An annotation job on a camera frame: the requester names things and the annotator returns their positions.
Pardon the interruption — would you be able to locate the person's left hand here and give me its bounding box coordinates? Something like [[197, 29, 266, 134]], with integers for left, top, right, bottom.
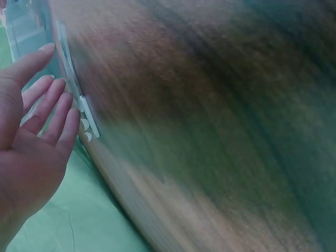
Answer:
[[0, 43, 80, 249]]

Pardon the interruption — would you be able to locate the clear plastic container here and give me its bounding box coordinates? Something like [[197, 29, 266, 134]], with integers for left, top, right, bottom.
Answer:
[[2, 0, 55, 65]]

